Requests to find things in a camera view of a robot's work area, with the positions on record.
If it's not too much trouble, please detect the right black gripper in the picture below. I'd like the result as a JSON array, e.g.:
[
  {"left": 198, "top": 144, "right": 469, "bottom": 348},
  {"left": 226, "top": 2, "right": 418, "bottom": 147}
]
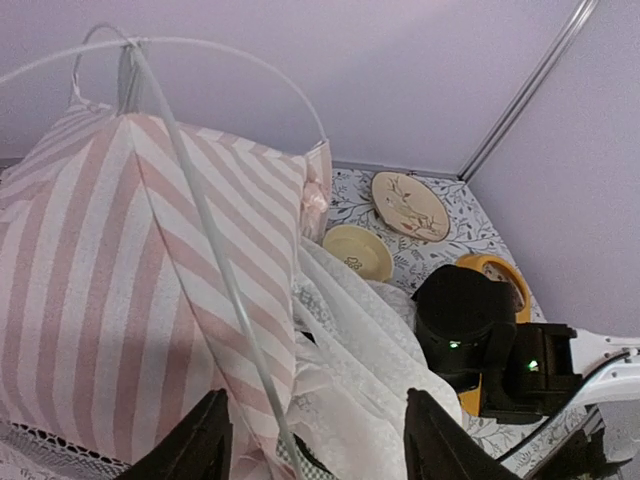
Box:
[{"left": 412, "top": 265, "right": 583, "bottom": 424}]

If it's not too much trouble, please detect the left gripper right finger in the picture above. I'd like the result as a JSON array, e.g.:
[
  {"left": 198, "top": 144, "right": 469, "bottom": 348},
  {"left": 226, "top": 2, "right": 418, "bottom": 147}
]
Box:
[{"left": 404, "top": 389, "right": 518, "bottom": 480}]

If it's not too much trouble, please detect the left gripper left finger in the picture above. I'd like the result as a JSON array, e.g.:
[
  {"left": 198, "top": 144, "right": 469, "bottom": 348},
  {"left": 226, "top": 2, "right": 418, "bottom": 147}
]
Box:
[{"left": 117, "top": 389, "right": 233, "bottom": 480}]

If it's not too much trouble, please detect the pink striped pet tent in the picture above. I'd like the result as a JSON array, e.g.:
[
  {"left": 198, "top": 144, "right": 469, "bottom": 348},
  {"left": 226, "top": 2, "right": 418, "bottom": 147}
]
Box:
[{"left": 0, "top": 39, "right": 464, "bottom": 480}]

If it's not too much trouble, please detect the green checkered cushion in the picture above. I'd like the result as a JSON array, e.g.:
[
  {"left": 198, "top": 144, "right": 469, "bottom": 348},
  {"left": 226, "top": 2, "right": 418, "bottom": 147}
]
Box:
[{"left": 293, "top": 435, "right": 336, "bottom": 480}]

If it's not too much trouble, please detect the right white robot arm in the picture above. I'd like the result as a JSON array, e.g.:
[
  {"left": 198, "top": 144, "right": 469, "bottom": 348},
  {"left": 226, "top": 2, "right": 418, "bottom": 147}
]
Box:
[{"left": 404, "top": 265, "right": 639, "bottom": 479}]

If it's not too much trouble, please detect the cream pet bowl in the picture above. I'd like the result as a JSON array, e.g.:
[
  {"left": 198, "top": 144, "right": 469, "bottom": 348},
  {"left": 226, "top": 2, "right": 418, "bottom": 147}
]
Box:
[{"left": 322, "top": 225, "right": 394, "bottom": 283}]

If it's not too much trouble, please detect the yellow bowl stand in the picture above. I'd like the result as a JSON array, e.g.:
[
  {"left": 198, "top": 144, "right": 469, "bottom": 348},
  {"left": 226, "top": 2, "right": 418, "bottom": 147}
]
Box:
[{"left": 456, "top": 254, "right": 531, "bottom": 417}]

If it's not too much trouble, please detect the beige bowl behind cushion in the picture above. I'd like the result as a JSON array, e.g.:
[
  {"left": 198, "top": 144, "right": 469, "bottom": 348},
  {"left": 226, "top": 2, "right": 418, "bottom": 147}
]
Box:
[{"left": 371, "top": 172, "right": 450, "bottom": 243}]

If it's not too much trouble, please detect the floral table mat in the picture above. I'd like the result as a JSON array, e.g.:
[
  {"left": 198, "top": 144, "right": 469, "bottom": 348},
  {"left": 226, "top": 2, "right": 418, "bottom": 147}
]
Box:
[{"left": 328, "top": 168, "right": 601, "bottom": 477}]

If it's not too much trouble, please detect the right aluminium frame post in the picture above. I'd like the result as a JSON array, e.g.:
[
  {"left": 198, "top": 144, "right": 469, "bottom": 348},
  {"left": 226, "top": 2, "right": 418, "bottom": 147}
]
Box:
[{"left": 456, "top": 0, "right": 599, "bottom": 183}]

